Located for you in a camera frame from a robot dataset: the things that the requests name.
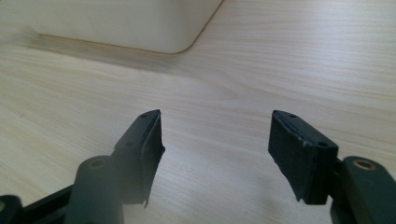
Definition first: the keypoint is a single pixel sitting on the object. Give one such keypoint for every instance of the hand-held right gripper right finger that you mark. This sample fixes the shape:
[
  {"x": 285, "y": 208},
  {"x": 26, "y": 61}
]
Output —
[{"x": 308, "y": 161}]

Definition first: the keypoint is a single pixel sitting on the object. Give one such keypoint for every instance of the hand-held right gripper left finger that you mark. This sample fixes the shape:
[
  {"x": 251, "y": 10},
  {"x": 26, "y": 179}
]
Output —
[{"x": 137, "y": 161}]

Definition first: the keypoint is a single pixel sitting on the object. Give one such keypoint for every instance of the white plastic container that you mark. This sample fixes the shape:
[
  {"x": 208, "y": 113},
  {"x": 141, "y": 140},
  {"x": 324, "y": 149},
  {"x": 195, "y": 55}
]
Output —
[{"x": 124, "y": 21}]

